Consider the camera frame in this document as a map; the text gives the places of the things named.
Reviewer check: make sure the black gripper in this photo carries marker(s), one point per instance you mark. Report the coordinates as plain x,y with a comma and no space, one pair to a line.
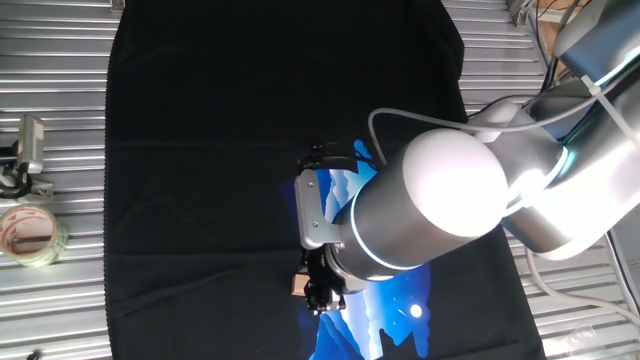
320,277

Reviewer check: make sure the small wooden block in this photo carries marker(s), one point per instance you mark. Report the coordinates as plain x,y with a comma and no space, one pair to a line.
298,285

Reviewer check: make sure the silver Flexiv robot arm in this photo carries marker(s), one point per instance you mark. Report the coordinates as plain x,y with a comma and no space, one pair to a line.
450,185

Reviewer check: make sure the black cloth with blue print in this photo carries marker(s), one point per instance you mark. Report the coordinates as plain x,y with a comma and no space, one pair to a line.
200,150

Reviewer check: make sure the clear plastic bag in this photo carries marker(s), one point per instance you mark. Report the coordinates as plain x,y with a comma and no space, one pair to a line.
580,337

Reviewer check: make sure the clear packing tape roll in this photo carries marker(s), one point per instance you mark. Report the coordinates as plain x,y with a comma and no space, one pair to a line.
59,242

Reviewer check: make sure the brown wooden board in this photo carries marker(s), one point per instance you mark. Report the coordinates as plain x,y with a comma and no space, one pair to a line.
547,30

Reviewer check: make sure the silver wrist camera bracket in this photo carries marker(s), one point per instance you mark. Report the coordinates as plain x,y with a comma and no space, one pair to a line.
310,210

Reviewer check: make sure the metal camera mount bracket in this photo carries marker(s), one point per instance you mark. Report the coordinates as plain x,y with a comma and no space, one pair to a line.
42,190

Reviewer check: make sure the metal corner bracket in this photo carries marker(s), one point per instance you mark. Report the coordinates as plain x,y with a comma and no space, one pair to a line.
118,5

